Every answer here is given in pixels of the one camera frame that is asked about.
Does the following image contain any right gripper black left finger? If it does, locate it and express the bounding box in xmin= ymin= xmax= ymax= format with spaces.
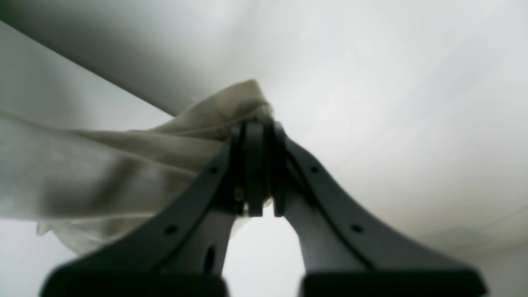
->
xmin=41 ymin=122 xmax=269 ymax=297

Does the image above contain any beige grey t-shirt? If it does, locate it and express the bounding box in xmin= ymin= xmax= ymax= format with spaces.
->
xmin=0 ymin=80 xmax=273 ymax=256

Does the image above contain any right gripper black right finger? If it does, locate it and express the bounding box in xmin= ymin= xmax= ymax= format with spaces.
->
xmin=272 ymin=122 xmax=487 ymax=297

